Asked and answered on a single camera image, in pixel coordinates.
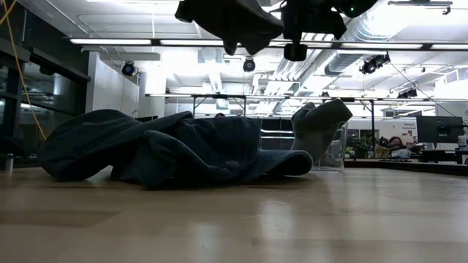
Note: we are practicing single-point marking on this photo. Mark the green background plant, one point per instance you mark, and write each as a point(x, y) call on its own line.
point(365, 146)

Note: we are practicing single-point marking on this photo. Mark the black office desk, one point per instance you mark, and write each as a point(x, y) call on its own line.
point(438, 155)

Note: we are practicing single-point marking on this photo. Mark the white ceiling pipes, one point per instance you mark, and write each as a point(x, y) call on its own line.
point(292, 76)

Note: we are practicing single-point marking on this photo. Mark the dark blue cap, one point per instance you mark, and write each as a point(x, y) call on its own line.
point(84, 146)

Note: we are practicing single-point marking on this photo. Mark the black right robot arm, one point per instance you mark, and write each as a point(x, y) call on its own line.
point(360, 7)

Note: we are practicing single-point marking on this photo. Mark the small silver cylinder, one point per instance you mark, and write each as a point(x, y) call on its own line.
point(9, 164)

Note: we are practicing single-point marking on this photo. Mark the dark grey bucket hat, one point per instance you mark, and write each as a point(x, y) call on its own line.
point(234, 22)

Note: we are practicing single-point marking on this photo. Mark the black ceiling spotlight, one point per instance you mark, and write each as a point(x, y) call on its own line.
point(407, 94)
point(369, 66)
point(249, 65)
point(128, 68)

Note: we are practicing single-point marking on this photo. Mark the white container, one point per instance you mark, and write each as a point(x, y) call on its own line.
point(463, 140)

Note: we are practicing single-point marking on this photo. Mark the long ceiling light strip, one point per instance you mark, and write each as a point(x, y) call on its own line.
point(194, 42)
point(380, 46)
point(109, 41)
point(449, 47)
point(318, 44)

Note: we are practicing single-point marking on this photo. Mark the black aluminium frame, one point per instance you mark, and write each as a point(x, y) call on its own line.
point(420, 168)

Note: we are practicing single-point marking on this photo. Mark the black background rig frame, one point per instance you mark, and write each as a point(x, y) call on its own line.
point(219, 96)

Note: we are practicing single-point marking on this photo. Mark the black ceiling track fixture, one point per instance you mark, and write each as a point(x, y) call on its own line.
point(420, 3)

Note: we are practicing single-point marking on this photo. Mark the white wall poster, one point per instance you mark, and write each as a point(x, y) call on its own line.
point(408, 128)

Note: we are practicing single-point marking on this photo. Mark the person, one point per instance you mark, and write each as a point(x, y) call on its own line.
point(219, 115)
point(396, 143)

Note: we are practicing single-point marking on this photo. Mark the light grey hat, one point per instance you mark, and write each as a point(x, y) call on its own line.
point(321, 128)

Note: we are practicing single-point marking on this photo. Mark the black computer monitor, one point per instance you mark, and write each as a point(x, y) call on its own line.
point(438, 129)

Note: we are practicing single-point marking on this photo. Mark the clear plastic bin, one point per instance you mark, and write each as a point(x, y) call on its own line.
point(338, 160)

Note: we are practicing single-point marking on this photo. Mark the large silver ventilation duct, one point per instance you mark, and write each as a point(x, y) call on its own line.
point(347, 58)

